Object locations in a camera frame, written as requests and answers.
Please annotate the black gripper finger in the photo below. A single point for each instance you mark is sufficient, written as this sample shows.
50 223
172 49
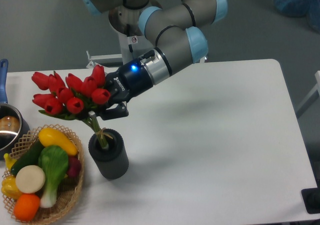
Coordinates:
119 111

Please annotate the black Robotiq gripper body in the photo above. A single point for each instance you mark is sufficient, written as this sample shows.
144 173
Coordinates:
127 82

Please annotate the red tulip bouquet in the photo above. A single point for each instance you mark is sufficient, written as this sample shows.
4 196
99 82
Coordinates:
74 99

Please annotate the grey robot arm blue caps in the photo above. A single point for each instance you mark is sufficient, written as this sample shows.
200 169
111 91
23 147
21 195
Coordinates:
154 65

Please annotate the dark grey ribbed vase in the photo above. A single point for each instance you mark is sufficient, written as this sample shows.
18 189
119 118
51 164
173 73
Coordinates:
112 162

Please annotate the yellow squash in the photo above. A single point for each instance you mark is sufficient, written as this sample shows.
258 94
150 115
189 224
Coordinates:
50 136

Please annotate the green bok choy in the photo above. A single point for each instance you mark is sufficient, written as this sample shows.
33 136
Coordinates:
54 162

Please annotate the woven wicker basket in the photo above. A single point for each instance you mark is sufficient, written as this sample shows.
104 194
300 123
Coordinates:
68 191

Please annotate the dark green cucumber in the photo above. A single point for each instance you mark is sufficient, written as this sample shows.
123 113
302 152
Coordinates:
30 157

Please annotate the round cream white radish slice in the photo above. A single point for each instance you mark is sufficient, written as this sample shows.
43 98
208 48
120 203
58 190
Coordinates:
30 179

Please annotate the yellow banana tip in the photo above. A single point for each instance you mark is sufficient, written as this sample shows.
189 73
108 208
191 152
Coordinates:
9 161

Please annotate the orange fruit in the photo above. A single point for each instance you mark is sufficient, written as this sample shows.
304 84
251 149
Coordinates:
26 207

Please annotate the yellow bell pepper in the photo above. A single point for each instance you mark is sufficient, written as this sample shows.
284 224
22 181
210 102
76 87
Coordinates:
9 188

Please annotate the blue plastic bag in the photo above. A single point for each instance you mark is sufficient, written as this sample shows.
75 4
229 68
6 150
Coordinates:
300 8

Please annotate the black device at table edge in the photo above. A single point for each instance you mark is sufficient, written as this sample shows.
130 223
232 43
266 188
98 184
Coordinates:
311 199

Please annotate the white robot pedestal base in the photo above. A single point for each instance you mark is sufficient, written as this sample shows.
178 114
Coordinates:
145 26

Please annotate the steel pot blue handle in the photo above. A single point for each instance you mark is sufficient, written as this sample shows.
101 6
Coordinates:
12 124

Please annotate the white furniture frame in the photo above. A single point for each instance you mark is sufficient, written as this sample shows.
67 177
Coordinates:
310 98

